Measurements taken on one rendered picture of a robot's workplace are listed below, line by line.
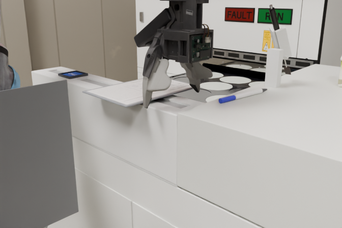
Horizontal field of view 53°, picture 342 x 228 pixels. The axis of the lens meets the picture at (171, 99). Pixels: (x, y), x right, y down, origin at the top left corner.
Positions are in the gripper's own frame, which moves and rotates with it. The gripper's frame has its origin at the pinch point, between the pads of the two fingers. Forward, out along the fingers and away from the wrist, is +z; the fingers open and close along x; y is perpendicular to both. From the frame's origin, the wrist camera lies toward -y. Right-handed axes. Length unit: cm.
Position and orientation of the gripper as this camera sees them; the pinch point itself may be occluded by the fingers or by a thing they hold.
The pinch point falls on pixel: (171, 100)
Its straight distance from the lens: 67.8
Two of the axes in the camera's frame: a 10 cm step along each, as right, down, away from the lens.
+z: 0.0, 9.6, 2.9
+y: 7.3, 2.0, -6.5
